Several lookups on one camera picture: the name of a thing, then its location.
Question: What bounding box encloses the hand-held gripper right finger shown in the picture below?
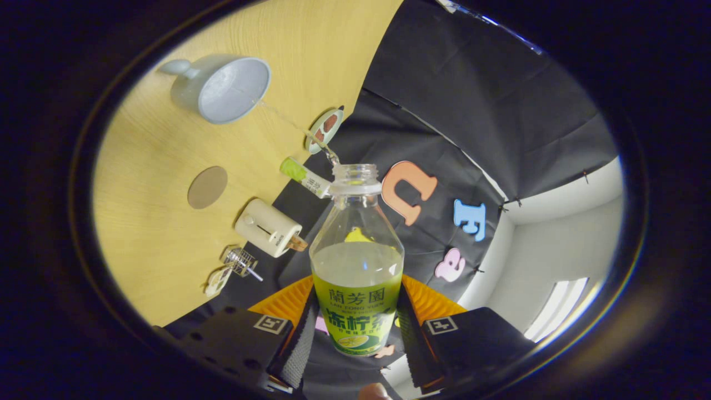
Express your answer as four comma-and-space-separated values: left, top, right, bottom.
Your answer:
395, 274, 537, 389

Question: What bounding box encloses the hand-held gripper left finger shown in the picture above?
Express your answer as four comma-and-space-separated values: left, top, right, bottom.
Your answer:
153, 275, 320, 395

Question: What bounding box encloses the green label juice bottle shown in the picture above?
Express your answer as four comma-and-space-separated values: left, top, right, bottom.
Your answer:
309, 163, 405, 357

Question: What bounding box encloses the round brown coaster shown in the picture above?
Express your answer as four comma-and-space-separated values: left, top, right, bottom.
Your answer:
187, 166, 228, 210

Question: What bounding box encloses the grey cup with handle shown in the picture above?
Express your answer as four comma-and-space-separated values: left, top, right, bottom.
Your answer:
158, 54, 272, 125

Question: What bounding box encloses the tall white green bottle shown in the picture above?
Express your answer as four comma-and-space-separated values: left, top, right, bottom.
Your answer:
279, 157, 332, 199

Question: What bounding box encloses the white divided sauce tray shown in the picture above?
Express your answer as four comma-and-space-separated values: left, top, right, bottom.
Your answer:
204, 268, 233, 298

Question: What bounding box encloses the white toaster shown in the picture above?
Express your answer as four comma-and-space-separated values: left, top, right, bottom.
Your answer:
234, 198, 303, 258

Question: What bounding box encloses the ceiling light panel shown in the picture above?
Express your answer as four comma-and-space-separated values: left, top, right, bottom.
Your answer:
524, 277, 589, 343

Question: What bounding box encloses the wooden table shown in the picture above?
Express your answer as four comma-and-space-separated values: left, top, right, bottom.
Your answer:
92, 0, 403, 327

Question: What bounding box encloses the grey round plate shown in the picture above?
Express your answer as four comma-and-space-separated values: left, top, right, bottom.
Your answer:
304, 108, 344, 154

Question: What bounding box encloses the wire utensil holder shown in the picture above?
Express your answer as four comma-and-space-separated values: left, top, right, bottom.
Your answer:
222, 247, 259, 277

